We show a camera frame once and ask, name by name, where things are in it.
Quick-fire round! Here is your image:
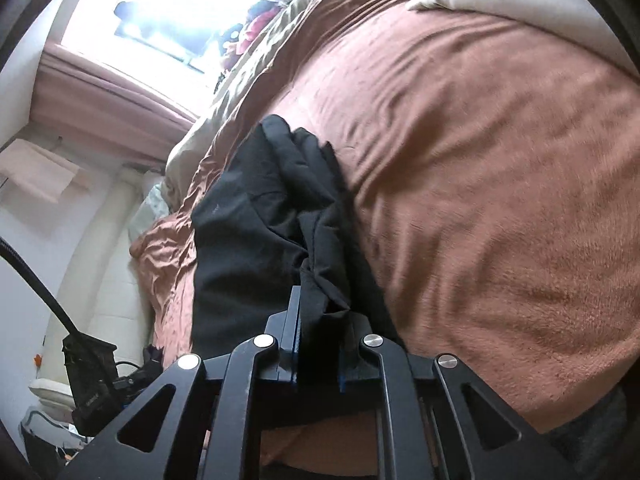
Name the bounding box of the beige cloth on wall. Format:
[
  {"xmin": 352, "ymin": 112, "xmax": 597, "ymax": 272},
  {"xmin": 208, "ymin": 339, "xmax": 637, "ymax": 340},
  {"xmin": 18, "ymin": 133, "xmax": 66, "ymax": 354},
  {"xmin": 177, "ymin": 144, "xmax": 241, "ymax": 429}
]
[{"xmin": 0, "ymin": 137, "xmax": 90, "ymax": 195}]

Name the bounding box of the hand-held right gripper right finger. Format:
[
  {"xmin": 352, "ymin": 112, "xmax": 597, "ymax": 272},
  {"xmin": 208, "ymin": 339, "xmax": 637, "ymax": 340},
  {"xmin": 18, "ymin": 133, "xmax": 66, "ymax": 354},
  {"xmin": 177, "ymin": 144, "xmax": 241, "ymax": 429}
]
[{"xmin": 338, "ymin": 314, "xmax": 581, "ymax": 480}]

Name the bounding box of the black garment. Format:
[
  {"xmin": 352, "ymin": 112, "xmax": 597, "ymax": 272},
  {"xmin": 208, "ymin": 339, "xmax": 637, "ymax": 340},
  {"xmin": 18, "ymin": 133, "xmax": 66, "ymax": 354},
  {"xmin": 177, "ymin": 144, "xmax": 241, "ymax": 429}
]
[{"xmin": 190, "ymin": 114, "xmax": 407, "ymax": 362}]

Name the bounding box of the pile of colourful clothes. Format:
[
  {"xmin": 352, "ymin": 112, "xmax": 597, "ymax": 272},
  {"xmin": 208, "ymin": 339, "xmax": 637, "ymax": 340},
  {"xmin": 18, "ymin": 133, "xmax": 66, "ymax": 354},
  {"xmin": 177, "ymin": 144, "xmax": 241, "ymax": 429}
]
[{"xmin": 214, "ymin": 0, "xmax": 327, "ymax": 70}]

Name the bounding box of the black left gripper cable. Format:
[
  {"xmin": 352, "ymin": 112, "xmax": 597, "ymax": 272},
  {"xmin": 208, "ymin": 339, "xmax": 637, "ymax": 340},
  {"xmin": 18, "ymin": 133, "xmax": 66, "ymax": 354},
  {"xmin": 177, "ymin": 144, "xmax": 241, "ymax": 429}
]
[{"xmin": 0, "ymin": 240, "xmax": 81, "ymax": 336}]

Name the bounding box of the bright window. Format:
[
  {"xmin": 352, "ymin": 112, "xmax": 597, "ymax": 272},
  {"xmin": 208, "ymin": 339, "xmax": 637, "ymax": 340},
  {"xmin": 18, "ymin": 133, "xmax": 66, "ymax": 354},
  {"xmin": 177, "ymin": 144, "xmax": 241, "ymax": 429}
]
[{"xmin": 62, "ymin": 0, "xmax": 283, "ymax": 77}]

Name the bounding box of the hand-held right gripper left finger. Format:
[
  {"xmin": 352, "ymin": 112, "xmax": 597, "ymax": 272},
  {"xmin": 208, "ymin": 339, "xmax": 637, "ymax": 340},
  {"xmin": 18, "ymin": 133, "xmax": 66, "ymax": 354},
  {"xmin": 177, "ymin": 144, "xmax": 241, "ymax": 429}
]
[{"xmin": 57, "ymin": 286, "xmax": 302, "ymax": 480}]

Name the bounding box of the salmon fleece blanket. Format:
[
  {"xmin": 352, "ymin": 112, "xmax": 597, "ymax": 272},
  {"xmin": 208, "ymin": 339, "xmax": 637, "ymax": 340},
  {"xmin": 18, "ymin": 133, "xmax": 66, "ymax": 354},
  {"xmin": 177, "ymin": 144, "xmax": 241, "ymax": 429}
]
[{"xmin": 129, "ymin": 0, "xmax": 640, "ymax": 467}]

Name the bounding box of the pale pillow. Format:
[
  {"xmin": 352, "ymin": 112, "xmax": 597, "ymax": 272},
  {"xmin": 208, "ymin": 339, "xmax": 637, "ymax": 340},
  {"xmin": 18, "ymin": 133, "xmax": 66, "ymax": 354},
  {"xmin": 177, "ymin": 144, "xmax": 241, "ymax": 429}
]
[{"xmin": 126, "ymin": 170, "xmax": 174, "ymax": 247}]

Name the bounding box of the beige duvet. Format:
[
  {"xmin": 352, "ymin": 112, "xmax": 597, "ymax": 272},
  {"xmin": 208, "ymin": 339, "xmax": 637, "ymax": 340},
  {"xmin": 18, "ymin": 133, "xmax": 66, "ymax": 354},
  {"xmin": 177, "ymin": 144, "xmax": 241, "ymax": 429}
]
[{"xmin": 164, "ymin": 0, "xmax": 401, "ymax": 207}]

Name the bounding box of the pink curtain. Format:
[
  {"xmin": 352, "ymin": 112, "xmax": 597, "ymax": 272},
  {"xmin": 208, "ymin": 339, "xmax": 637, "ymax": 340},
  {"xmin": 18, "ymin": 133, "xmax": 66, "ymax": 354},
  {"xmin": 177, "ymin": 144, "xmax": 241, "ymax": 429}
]
[{"xmin": 29, "ymin": 42, "xmax": 202, "ymax": 142}]

